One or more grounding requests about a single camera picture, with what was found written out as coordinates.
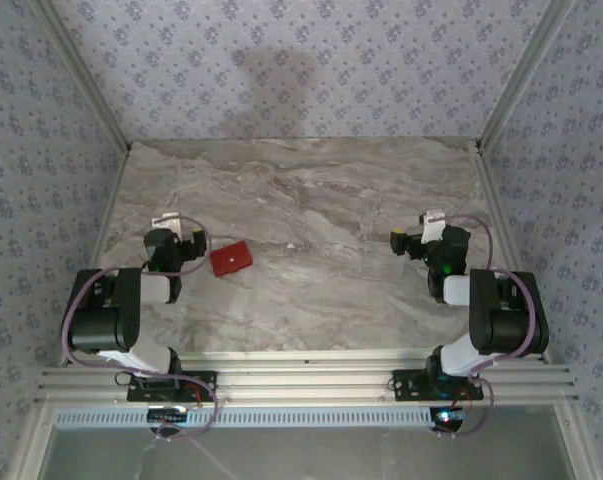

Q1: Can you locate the red card holder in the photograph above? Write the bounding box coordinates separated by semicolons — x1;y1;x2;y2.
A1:
209;239;254;277

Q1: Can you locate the aluminium mounting rail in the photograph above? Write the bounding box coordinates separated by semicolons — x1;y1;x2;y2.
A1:
34;349;581;406

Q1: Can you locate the aluminium frame bar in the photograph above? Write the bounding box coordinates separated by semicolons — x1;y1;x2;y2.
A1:
555;402;603;480
10;402;57;480

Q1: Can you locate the black controller board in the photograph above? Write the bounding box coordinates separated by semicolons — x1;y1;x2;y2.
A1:
429;406;471;432
147;407;190;425

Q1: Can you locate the aluminium side rail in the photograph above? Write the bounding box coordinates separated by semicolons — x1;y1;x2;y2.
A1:
473;139;552;365
58;142;135;369

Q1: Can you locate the aluminium corner post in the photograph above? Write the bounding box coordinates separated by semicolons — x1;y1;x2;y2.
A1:
478;0;578;151
30;0;133;154

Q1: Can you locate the right black controller board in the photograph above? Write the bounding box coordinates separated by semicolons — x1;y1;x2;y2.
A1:
429;406;471;432

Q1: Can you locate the left black controller board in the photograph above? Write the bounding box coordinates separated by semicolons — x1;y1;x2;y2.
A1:
147;407;190;425

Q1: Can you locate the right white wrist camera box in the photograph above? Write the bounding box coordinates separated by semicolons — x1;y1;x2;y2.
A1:
420;209;448;245

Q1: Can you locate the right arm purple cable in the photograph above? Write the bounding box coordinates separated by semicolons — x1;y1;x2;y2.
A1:
433;213;538;441

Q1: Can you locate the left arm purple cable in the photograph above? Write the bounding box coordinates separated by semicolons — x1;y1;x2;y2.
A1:
60;214;221;442

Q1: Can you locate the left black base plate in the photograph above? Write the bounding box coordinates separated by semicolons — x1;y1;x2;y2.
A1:
126;370;218;403

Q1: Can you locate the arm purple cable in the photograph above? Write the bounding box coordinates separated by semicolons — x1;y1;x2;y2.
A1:
433;213;538;441
60;214;221;442

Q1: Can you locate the grey slotted cable duct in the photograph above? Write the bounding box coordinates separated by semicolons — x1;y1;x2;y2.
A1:
53;404;435;430

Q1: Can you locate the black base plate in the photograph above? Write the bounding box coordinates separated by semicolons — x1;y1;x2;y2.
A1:
391;368;485;401
126;370;218;403

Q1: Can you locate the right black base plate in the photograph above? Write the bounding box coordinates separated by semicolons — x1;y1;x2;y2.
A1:
391;368;485;401

